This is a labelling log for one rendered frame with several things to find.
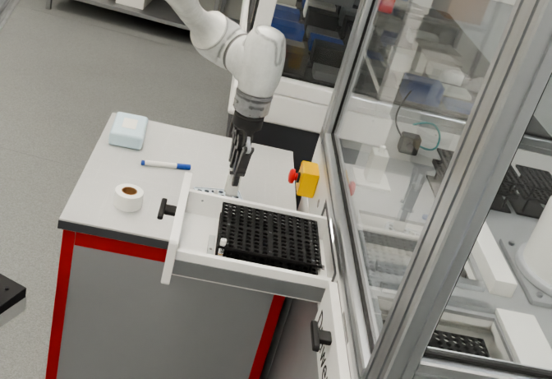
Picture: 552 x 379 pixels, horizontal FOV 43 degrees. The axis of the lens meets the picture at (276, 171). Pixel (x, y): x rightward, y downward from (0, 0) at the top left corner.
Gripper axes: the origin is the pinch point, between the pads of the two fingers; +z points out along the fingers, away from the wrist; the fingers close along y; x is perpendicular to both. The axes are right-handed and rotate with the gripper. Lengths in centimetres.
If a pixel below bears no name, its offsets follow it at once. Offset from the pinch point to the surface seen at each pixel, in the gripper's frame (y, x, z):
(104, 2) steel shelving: -361, -7, 69
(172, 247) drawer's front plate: 39.9, -22.4, -7.7
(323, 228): 23.4, 16.8, -2.8
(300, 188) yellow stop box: 4.7, 16.7, -2.4
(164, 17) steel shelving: -348, 36, 69
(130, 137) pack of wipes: -27.3, -23.6, 4.1
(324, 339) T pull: 65, 2, -7
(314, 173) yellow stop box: 4.5, 19.3, -7.2
